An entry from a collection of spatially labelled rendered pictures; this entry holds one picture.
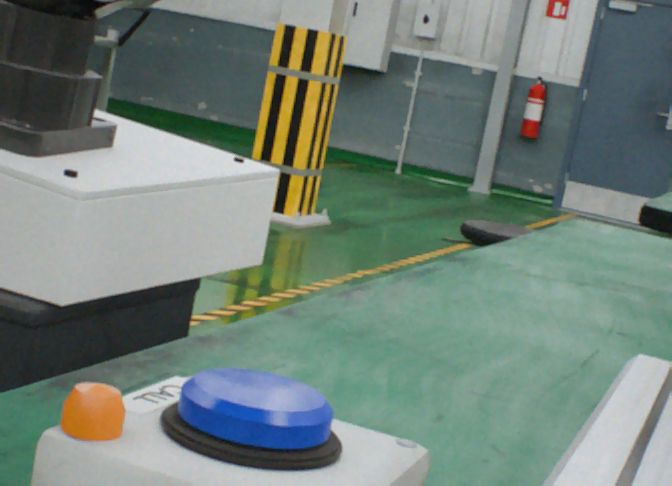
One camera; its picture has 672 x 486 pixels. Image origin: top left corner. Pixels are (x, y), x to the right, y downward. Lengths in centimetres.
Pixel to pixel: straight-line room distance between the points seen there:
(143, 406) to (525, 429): 32
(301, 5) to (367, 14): 506
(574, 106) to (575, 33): 68
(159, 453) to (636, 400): 13
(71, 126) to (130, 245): 9
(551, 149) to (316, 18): 518
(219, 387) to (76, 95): 47
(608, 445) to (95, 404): 12
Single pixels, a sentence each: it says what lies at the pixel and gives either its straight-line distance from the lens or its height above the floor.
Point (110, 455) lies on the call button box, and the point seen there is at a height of 84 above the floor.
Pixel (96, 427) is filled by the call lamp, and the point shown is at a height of 84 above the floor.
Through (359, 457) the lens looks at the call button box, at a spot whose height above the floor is 84.
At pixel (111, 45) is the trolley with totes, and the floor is 84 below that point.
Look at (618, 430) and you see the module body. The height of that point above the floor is 86.
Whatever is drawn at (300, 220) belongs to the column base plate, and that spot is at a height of 4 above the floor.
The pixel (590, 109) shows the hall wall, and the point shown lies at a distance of 1155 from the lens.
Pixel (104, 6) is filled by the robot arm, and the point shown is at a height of 95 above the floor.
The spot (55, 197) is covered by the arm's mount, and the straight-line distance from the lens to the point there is 68.
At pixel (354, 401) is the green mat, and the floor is 78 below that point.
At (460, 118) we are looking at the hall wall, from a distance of 1183.
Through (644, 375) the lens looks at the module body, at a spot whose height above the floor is 86.
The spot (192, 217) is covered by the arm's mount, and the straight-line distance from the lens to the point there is 79.
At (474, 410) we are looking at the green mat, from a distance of 62.
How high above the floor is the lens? 94
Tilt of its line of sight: 8 degrees down
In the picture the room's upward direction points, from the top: 11 degrees clockwise
